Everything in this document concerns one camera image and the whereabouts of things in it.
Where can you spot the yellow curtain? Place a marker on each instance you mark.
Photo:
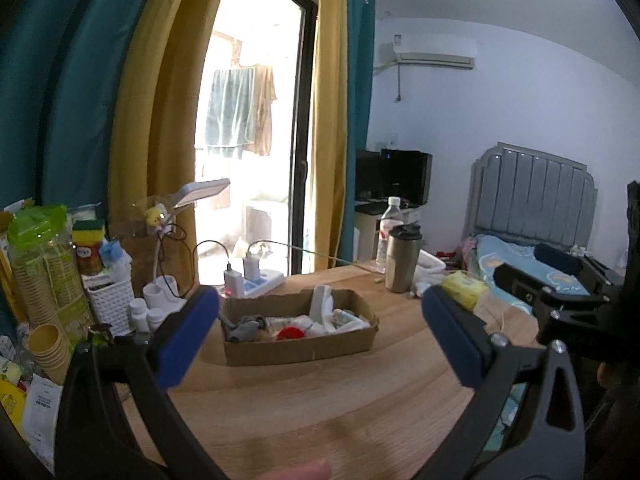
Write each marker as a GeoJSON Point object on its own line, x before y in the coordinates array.
{"type": "Point", "coordinates": [165, 85]}
{"type": "Point", "coordinates": [332, 110]}

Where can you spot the yellow sponge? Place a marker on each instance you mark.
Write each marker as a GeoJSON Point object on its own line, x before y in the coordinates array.
{"type": "Point", "coordinates": [89, 227]}

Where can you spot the yellow wet wipes pack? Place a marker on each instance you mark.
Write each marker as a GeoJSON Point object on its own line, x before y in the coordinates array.
{"type": "Point", "coordinates": [465, 287]}

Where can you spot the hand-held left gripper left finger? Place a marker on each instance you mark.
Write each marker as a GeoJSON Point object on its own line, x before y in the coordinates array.
{"type": "Point", "coordinates": [187, 332]}

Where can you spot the white air conditioner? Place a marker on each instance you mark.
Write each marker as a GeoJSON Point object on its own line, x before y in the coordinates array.
{"type": "Point", "coordinates": [435, 52]}

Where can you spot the white power strip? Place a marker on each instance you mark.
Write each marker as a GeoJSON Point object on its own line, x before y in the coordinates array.
{"type": "Point", "coordinates": [265, 280]}

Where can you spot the brown cardboard box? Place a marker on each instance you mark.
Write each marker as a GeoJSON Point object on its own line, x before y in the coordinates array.
{"type": "Point", "coordinates": [300, 350]}

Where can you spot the red labelled jar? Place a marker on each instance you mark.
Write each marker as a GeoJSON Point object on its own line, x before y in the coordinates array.
{"type": "Point", "coordinates": [87, 255]}

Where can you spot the teal curtain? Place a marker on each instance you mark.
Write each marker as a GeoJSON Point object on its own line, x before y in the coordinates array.
{"type": "Point", "coordinates": [65, 75]}
{"type": "Point", "coordinates": [357, 110]}

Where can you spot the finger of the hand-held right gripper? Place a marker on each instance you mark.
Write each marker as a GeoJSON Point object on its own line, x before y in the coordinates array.
{"type": "Point", "coordinates": [560, 259]}
{"type": "Point", "coordinates": [525, 285]}

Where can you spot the brown hanging garment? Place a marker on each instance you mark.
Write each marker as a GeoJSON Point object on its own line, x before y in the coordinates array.
{"type": "Point", "coordinates": [264, 110]}

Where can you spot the clear water bottle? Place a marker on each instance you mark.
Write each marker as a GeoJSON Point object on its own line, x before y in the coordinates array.
{"type": "Point", "coordinates": [390, 230]}

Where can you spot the small yellow plush toy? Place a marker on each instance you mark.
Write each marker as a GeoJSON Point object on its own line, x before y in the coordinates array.
{"type": "Point", "coordinates": [155, 216]}

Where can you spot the green hanging towel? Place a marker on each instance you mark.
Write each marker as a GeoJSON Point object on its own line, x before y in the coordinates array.
{"type": "Point", "coordinates": [230, 110]}

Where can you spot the grey padded headboard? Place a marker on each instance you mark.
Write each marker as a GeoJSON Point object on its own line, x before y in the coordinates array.
{"type": "Point", "coordinates": [535, 195]}

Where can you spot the small white pill bottle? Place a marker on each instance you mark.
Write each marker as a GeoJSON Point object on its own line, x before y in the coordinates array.
{"type": "Point", "coordinates": [155, 320]}

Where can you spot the person's right hand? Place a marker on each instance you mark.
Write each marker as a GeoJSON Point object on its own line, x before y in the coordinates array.
{"type": "Point", "coordinates": [609, 375]}

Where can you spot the person's left hand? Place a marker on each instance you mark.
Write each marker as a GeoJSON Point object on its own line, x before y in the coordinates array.
{"type": "Point", "coordinates": [295, 471]}

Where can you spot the blue and white packet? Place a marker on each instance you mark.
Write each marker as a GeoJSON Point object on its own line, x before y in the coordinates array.
{"type": "Point", "coordinates": [112, 255]}

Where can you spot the stack of paper cups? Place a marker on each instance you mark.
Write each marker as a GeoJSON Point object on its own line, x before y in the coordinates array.
{"type": "Point", "coordinates": [47, 352]}

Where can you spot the white desk lamp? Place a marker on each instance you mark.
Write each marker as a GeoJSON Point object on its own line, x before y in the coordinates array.
{"type": "Point", "coordinates": [200, 191]}

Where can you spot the white woven basket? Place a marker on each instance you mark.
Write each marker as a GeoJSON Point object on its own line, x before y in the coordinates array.
{"type": "Point", "coordinates": [110, 307]}

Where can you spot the steel tumbler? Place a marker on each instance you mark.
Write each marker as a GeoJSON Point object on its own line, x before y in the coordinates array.
{"type": "Point", "coordinates": [402, 260]}

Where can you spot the brown cardboard sheet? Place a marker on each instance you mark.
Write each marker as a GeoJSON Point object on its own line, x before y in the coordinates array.
{"type": "Point", "coordinates": [135, 250]}

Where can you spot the outdoor air conditioner unit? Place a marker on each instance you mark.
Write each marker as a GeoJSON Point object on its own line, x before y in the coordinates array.
{"type": "Point", "coordinates": [265, 227]}

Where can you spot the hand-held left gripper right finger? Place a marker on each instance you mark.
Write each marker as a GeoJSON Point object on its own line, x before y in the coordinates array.
{"type": "Point", "coordinates": [452, 332]}

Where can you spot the white paper towel roll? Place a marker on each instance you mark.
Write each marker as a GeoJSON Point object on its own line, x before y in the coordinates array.
{"type": "Point", "coordinates": [322, 302]}

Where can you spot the blue printed bedding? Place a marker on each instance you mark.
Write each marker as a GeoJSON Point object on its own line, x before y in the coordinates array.
{"type": "Point", "coordinates": [520, 265]}

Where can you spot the grey dotted sock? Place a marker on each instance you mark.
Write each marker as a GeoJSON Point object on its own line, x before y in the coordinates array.
{"type": "Point", "coordinates": [245, 329]}

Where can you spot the green paper cup package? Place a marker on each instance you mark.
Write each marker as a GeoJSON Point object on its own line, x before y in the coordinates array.
{"type": "Point", "coordinates": [45, 270]}

